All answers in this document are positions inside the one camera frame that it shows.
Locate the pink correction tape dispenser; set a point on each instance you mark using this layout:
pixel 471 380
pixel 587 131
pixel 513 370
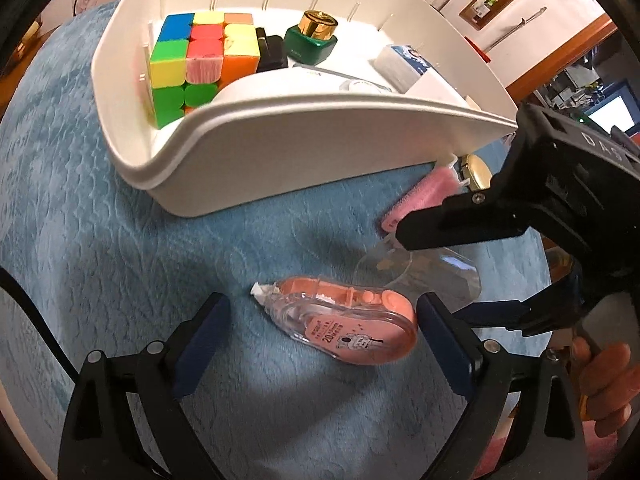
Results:
pixel 350 331

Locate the metal rod on wall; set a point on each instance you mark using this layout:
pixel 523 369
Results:
pixel 517 26

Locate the small black clip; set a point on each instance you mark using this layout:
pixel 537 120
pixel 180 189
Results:
pixel 272 52

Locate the blue plush blanket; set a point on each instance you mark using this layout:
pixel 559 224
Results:
pixel 100 235

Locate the round gold compact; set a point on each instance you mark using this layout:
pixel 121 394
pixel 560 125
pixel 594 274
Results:
pixel 477 172

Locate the white box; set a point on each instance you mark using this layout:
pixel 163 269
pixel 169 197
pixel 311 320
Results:
pixel 400 67

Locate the clear plastic cap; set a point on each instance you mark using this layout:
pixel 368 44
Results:
pixel 440 275

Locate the person's pink clothing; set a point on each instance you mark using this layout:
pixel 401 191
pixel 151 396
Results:
pixel 500 452

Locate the person's right hand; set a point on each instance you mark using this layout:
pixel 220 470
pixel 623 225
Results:
pixel 605 385

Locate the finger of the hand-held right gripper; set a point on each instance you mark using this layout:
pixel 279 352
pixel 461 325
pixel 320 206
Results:
pixel 450 222
pixel 535 312

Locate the colourful puzzle cube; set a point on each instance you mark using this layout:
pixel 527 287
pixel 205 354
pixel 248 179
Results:
pixel 200 55

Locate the lit computer screen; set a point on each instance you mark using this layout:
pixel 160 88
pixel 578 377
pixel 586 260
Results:
pixel 612 114

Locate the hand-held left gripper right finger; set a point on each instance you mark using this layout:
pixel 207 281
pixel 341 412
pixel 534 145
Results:
pixel 445 346

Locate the green bottle with gold cap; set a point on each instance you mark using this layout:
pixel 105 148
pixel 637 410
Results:
pixel 310 45

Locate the wooden door frame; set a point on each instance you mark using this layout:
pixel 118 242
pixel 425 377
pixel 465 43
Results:
pixel 560 57

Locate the white plastic storage tray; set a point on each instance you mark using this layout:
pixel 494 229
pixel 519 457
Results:
pixel 310 160

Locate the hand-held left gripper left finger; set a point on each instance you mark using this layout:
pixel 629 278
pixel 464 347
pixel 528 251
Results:
pixel 200 346

